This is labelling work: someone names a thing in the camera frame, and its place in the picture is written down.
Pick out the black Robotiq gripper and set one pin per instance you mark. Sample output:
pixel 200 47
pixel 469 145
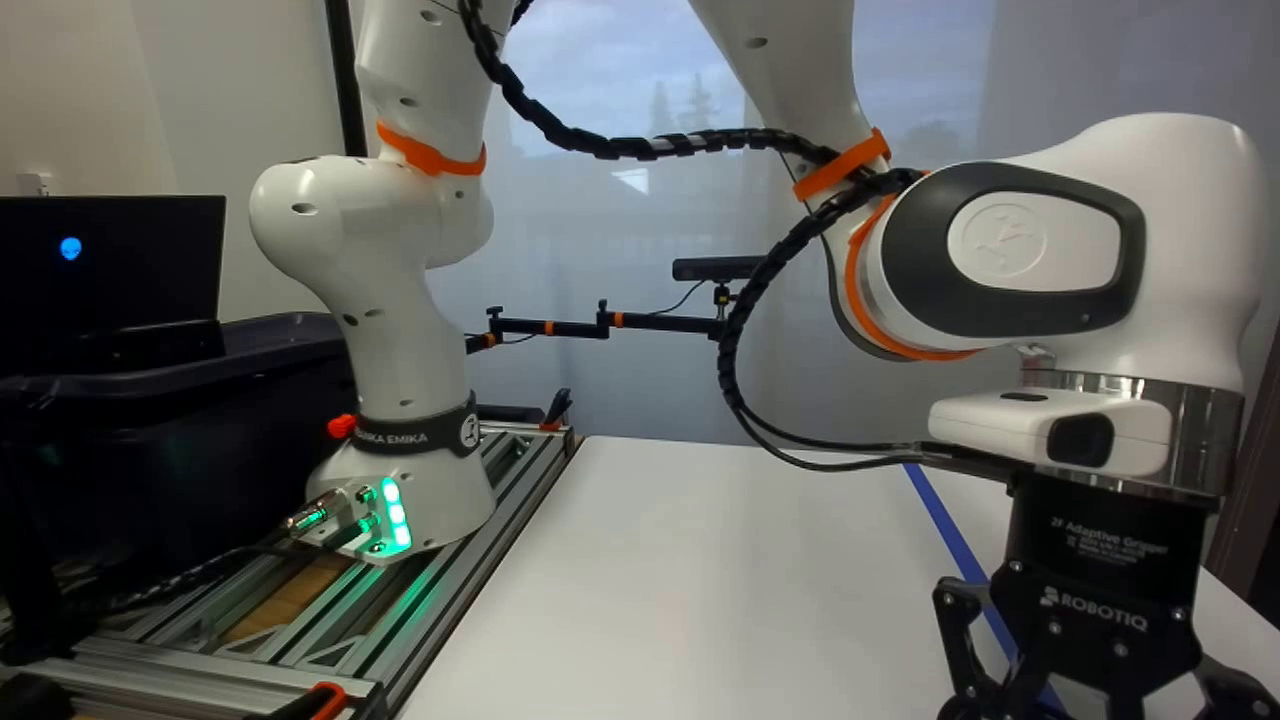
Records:
pixel 1101 587

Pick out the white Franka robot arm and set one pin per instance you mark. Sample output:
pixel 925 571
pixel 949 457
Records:
pixel 402 334

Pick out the long blue tape line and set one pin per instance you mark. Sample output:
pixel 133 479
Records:
pixel 940 521

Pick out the black boom bar orange clamps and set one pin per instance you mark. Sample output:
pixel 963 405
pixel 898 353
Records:
pixel 572 325

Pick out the red round knob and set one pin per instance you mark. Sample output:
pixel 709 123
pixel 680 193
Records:
pixel 341 427

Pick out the large black storage bin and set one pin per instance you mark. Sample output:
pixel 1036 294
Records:
pixel 163 455

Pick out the black vertical pole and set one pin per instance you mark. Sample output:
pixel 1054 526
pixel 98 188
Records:
pixel 344 66

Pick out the black screen with blue light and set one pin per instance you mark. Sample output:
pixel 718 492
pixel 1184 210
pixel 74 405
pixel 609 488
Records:
pixel 133 283

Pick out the black bar-shaped camera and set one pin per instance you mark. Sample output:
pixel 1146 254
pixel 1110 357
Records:
pixel 723 269

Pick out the aluminium rail base frame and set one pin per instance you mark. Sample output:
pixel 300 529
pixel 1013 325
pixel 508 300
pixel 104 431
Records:
pixel 441 587

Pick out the orange rail end clamp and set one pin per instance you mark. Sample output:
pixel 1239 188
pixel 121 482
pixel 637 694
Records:
pixel 331 702

